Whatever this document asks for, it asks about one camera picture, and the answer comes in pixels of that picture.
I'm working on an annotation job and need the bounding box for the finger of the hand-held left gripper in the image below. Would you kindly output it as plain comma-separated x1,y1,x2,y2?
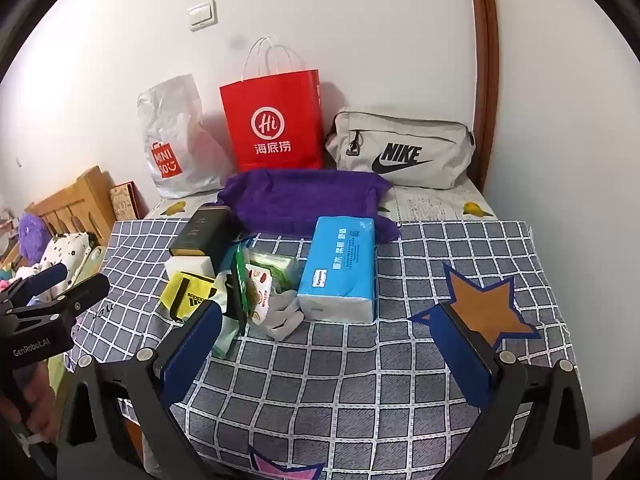
0,262,69,308
5,274,111,333

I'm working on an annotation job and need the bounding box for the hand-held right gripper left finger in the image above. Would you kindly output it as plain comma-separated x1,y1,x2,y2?
57,301,224,480

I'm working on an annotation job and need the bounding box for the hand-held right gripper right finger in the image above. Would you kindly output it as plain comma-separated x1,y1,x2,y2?
429,302,593,480

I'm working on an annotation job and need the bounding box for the yellow black pouch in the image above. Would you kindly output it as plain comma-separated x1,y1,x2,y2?
161,271,221,322

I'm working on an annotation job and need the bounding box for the white box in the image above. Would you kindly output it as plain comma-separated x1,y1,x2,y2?
165,256,217,281

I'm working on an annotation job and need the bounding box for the long green wipes packet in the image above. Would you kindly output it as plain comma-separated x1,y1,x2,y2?
232,245,251,336

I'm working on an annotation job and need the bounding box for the fruit print packet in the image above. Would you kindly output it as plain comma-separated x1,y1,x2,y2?
241,267,273,326

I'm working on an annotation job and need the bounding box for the white tissue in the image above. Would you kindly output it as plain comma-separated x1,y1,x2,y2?
265,287,306,341

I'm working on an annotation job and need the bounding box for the green pocket tissue pack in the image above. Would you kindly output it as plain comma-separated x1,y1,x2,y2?
250,252,301,291

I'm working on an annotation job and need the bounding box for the person's left hand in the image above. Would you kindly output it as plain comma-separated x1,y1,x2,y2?
20,367,60,448

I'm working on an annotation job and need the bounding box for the white spotted cloth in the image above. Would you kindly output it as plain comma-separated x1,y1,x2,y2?
40,232,98,296

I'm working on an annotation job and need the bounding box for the mint green packet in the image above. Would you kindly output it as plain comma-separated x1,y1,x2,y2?
210,317,241,358

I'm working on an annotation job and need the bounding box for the purple plush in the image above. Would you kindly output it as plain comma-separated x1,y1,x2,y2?
19,213,48,264

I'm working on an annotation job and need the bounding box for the wooden headboard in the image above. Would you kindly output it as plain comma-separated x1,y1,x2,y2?
25,165,118,261

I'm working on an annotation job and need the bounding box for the brown patterned box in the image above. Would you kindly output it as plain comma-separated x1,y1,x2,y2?
109,181,138,222

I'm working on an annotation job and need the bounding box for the black box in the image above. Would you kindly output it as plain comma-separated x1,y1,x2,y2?
168,205,232,266

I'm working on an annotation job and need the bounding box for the grey checked blanket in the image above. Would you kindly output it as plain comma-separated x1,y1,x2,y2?
65,217,581,480

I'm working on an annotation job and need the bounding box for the fruit print bed sheet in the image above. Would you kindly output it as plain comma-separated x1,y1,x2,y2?
145,182,493,223

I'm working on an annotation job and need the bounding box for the blue tissue pack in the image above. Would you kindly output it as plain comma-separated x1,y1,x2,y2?
296,216,378,323

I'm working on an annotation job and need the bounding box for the purple towel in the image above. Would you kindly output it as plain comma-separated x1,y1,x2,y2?
217,169,402,243

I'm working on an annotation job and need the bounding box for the white plastic shopping bag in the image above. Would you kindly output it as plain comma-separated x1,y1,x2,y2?
137,74,236,200

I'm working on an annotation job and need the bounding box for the grey waist bag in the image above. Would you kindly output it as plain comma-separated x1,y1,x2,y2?
325,106,476,191

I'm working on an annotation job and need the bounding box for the red paper bag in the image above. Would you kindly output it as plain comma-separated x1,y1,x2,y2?
219,36,326,173

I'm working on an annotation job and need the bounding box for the white light switch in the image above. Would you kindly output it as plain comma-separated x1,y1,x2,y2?
187,0,219,32

